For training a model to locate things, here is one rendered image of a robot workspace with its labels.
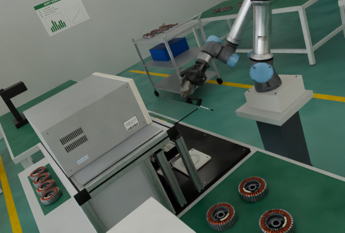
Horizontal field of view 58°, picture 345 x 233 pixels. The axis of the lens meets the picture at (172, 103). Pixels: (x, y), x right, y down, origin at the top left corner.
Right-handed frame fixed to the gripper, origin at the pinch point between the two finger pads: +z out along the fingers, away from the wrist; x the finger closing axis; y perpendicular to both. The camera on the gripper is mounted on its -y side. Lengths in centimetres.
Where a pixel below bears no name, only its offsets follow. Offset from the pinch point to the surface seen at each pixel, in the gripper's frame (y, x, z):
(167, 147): 11.0, -0.2, 26.9
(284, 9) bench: -115, 143, -182
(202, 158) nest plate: 15.5, 18.0, 23.2
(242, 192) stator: 49, 14, 29
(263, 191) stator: 55, 17, 25
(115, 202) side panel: 32, -24, 54
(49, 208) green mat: -38, -15, 86
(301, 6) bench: -92, 143, -183
